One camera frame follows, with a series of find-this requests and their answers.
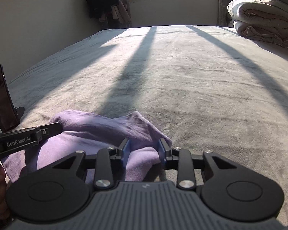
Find purple pants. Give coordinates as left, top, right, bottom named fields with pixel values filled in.
left=1, top=110, right=172, bottom=182

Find hanging dark clothes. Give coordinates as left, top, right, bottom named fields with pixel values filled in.
left=86, top=0, right=132, bottom=29

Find dark phone on stand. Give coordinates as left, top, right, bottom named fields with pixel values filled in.
left=0, top=64, right=25, bottom=133

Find grey bed sheet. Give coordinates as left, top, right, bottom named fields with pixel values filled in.
left=9, top=25, right=288, bottom=224

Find folded beige pink quilt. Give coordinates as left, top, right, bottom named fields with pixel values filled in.
left=227, top=0, right=288, bottom=48

